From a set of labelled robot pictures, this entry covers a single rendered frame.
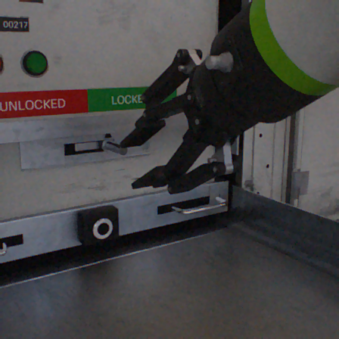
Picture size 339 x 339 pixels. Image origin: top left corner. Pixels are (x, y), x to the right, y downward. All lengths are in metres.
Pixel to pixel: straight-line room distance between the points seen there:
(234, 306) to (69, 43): 0.42
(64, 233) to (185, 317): 0.24
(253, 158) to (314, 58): 0.54
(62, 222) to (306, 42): 0.49
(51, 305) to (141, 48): 0.40
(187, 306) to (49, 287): 0.19
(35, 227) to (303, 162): 0.51
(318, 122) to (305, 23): 0.63
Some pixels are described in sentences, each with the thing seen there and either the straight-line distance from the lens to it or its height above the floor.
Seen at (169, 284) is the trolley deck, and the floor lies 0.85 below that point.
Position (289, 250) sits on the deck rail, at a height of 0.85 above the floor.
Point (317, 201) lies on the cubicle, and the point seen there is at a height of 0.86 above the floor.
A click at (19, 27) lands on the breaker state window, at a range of 0.67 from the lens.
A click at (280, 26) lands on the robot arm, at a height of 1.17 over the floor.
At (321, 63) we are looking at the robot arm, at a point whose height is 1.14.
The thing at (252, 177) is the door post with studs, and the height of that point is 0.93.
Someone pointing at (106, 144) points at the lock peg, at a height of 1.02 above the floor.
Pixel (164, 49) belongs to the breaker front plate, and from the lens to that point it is 0.76.
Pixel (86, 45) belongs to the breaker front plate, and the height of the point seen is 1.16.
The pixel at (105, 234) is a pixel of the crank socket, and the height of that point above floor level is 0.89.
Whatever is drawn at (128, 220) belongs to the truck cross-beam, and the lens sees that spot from 0.76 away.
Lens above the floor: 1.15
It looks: 14 degrees down
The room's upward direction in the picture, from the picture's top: straight up
